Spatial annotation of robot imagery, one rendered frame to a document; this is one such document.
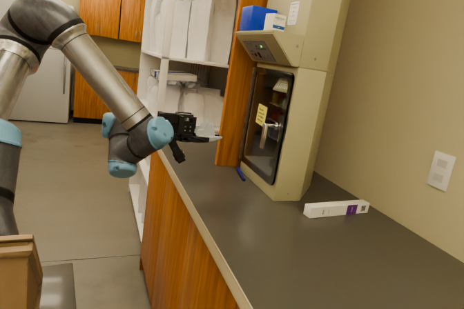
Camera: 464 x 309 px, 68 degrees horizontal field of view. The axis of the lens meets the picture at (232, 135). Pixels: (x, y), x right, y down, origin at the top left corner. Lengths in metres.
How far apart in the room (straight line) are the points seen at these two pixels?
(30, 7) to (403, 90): 1.18
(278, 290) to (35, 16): 0.81
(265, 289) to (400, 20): 1.09
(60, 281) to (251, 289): 0.38
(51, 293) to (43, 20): 0.58
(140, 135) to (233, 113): 0.67
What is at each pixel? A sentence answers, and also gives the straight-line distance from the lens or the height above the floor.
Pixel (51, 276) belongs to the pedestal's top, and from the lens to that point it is 0.80.
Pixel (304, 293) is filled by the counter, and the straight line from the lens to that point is 0.83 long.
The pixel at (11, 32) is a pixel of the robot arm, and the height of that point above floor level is 1.39.
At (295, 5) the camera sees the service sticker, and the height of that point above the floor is 1.61.
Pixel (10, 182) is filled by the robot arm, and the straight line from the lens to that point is 0.64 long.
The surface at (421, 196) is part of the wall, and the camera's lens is 1.33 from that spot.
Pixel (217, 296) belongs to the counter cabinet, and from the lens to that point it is 1.01.
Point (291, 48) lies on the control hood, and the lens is 1.13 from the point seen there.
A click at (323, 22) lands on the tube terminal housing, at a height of 1.56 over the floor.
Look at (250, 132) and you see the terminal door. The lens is 1.39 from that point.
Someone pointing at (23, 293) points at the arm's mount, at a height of 1.08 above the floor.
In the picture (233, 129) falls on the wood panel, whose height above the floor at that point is 1.11.
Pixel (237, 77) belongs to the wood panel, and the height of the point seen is 1.33.
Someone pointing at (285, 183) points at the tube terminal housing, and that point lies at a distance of 1.23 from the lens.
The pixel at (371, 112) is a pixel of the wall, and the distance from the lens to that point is 1.50.
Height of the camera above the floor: 1.40
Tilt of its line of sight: 12 degrees down
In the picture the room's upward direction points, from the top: 9 degrees clockwise
